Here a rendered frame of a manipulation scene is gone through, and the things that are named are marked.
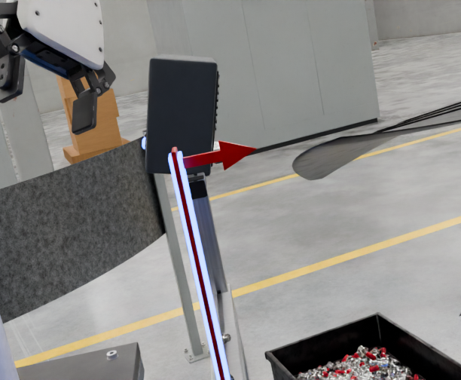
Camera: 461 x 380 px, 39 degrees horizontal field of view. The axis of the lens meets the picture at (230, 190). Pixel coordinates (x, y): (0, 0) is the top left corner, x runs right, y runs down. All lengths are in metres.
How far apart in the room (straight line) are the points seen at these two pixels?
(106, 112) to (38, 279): 6.42
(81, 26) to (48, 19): 0.04
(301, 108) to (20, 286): 5.19
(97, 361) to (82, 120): 0.27
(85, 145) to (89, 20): 7.79
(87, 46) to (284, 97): 6.22
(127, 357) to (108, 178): 1.62
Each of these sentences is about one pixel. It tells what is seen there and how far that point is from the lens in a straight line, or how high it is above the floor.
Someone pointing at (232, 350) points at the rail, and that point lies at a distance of 0.91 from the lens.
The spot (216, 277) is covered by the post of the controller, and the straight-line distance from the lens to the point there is 1.09.
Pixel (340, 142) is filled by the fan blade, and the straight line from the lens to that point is 0.42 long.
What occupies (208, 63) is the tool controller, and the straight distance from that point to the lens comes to 1.07.
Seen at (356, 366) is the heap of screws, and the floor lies 0.85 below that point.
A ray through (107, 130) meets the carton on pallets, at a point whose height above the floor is 0.37.
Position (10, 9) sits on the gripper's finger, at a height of 1.33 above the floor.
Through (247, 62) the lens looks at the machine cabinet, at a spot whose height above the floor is 0.94.
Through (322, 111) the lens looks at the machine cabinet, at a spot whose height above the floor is 0.27.
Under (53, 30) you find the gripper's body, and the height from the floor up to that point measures 1.30.
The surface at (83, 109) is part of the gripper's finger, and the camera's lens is 0.71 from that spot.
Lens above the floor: 1.27
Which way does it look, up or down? 13 degrees down
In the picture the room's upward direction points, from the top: 11 degrees counter-clockwise
